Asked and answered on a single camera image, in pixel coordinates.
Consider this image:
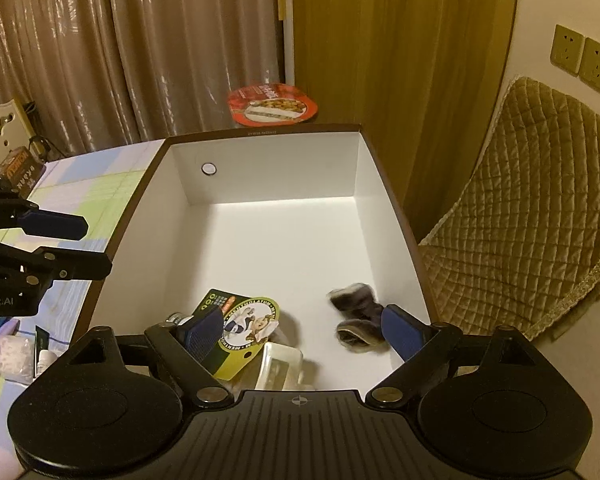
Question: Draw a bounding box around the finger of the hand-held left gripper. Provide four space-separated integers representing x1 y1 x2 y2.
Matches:
0 235 114 291
0 182 90 242

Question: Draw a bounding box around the red instant meal package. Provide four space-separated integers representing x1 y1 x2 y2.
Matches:
226 82 320 126

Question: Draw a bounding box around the white carved chair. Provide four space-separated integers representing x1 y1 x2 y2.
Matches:
0 97 36 177

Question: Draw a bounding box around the gold wall socket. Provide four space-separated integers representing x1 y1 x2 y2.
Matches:
578 37 600 96
549 23 586 76

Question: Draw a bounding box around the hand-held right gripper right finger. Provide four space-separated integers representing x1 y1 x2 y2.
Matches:
367 304 541 408

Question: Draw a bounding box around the small white bottle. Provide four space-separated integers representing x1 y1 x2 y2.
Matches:
35 349 57 377

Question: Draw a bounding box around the dark wrapped snack pack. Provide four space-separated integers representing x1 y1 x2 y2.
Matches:
0 145 47 197

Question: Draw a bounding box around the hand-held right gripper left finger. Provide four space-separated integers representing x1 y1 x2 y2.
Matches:
55 307 233 408

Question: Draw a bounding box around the clear floss pick box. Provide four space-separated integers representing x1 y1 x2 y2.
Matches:
0 334 35 386

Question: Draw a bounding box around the green lip balm card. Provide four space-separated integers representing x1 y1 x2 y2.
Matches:
167 288 281 381

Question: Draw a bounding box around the white hair claw clip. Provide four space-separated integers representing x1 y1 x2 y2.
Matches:
254 342 319 391

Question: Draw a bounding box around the brown cardboard box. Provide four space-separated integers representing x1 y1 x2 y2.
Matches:
87 122 441 392

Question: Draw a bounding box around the quilted tan chair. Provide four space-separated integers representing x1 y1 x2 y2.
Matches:
418 75 600 342

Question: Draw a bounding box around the beige curtain panel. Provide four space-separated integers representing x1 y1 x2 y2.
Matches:
107 0 286 144
0 0 132 157

